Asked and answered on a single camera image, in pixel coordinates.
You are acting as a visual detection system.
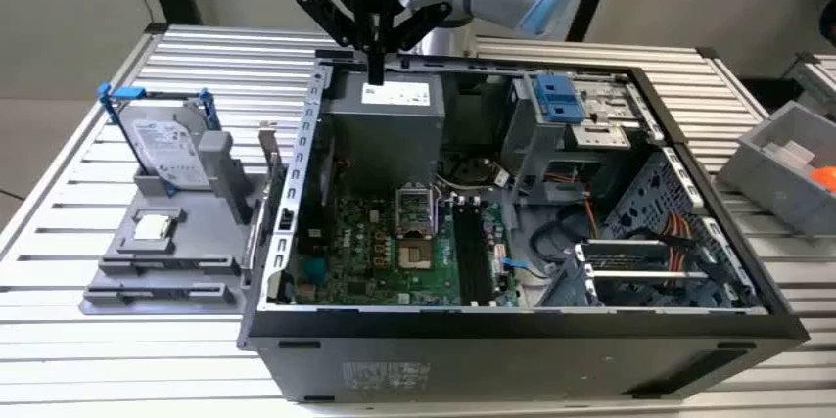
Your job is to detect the green Dell motherboard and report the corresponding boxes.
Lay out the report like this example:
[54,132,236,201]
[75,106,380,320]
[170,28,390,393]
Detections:
[290,192,524,306]

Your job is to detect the grey power supply unit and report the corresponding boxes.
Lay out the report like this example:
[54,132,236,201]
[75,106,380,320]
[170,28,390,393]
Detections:
[323,70,450,194]

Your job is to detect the white small block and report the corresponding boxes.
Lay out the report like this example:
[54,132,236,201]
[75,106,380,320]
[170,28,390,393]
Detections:
[760,139,818,167]

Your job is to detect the thin orange wire harness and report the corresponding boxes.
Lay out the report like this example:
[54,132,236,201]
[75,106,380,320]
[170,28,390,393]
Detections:
[547,170,602,239]

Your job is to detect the silver CPU chip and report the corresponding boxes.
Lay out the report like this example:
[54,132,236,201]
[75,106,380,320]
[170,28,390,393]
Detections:
[134,214,178,242]

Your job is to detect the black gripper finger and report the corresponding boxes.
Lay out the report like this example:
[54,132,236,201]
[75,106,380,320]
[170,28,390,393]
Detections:
[375,0,454,86]
[294,0,378,86]

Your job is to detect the teal board connector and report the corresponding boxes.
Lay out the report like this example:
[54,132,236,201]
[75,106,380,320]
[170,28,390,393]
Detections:
[302,256,330,288]

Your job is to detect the metal socket cover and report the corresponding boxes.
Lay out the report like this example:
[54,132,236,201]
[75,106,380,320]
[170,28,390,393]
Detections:
[396,186,438,238]

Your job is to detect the dark haired person head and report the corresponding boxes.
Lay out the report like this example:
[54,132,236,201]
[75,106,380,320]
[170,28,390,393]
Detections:
[816,0,836,50]

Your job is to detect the black open PC case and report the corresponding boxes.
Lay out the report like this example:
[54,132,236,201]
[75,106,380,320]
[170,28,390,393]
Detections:
[235,48,811,404]

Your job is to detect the blue plastic drive latch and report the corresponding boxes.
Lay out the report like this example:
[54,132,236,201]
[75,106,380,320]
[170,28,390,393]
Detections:
[534,73,588,123]

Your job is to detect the grey parts rack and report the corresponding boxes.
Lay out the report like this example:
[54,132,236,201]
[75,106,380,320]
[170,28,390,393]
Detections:
[79,131,274,316]

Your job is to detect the black looped data cables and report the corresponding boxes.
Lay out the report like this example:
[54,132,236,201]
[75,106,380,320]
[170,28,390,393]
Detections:
[527,214,580,272]

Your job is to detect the dark RAM memory stick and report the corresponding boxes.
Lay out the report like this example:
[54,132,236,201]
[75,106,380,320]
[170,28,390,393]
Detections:
[96,286,227,300]

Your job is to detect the orange round object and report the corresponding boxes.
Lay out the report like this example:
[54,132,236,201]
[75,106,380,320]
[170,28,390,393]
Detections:
[806,165,836,193]

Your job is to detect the grey plastic storage bin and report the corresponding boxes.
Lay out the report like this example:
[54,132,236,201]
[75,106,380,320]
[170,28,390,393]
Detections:
[716,100,836,239]

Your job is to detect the hard disk in blue carrier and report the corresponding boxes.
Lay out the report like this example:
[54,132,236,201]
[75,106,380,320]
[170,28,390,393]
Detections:
[96,84,223,197]

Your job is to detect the white power wire bundle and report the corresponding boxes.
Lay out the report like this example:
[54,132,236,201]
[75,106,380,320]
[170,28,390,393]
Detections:
[434,158,511,193]

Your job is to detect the CPU socket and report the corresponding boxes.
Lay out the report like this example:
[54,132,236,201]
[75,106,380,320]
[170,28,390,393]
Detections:
[399,240,436,272]

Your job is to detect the orange red yellow wire bundle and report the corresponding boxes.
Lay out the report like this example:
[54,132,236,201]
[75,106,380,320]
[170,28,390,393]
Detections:
[656,211,695,287]

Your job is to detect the black RAM slot white clips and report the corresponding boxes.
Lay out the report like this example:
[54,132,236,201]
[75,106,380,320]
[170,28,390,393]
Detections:
[474,195,496,306]
[458,195,479,306]

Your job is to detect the grey metal disk bay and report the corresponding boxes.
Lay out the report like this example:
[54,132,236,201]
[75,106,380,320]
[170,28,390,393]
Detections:
[539,236,718,309]

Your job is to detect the white power supply label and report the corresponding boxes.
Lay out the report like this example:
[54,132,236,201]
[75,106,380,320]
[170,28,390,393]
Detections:
[360,80,434,107]

